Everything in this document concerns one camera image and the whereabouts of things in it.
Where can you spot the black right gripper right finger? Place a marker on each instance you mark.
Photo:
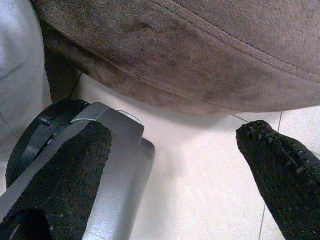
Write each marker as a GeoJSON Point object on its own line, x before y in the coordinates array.
{"type": "Point", "coordinates": [287, 180]}

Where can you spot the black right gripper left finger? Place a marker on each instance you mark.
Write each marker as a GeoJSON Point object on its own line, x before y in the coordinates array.
{"type": "Point", "coordinates": [60, 190]}

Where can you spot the white pillow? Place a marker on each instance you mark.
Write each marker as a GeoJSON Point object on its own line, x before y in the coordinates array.
{"type": "Point", "coordinates": [20, 75]}

